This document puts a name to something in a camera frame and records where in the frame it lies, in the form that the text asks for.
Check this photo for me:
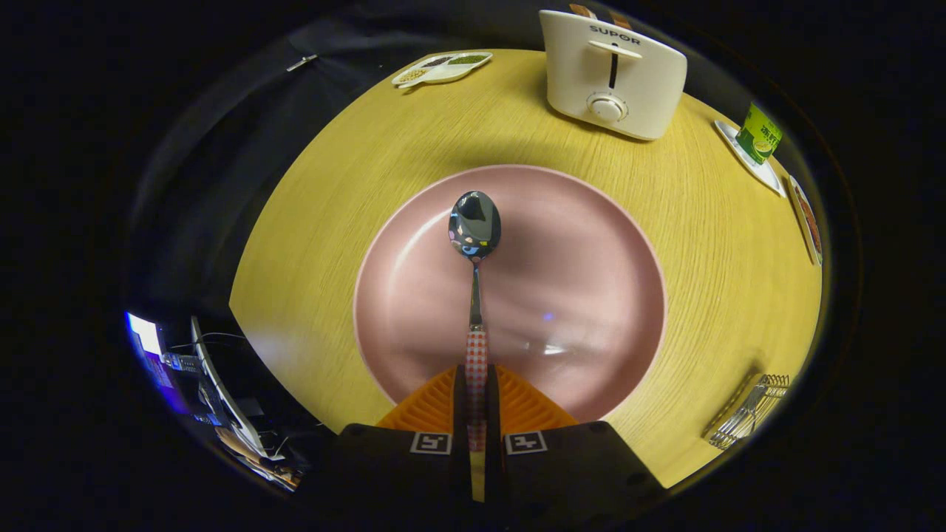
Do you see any square metal strainer tray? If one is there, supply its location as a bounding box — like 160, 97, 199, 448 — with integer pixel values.
702, 373, 792, 451

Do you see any white plate with food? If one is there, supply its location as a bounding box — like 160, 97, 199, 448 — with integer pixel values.
786, 174, 823, 267

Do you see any pink round plate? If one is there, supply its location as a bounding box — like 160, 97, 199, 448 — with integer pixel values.
353, 164, 667, 423

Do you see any green label drink bottle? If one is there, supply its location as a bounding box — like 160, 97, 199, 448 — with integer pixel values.
735, 101, 784, 166

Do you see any spoon with checked handle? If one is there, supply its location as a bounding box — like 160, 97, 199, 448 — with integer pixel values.
448, 191, 502, 451

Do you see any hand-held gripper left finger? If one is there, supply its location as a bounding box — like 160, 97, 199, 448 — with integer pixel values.
325, 366, 472, 522

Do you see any fork with checked handle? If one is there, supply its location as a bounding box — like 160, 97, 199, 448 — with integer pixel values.
713, 384, 769, 444

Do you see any white laptop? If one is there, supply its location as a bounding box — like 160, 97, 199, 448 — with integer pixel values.
191, 316, 267, 459

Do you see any white toaster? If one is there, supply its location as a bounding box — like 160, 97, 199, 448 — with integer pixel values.
539, 9, 688, 141

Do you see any white divided condiment tray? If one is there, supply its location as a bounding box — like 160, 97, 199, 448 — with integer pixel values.
391, 52, 494, 90

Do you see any lit computer monitor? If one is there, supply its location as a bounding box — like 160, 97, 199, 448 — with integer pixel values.
126, 312, 186, 415

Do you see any white square coaster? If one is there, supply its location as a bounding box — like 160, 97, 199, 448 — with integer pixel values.
714, 120, 786, 198

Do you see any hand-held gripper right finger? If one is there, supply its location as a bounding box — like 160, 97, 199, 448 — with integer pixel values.
486, 364, 666, 522

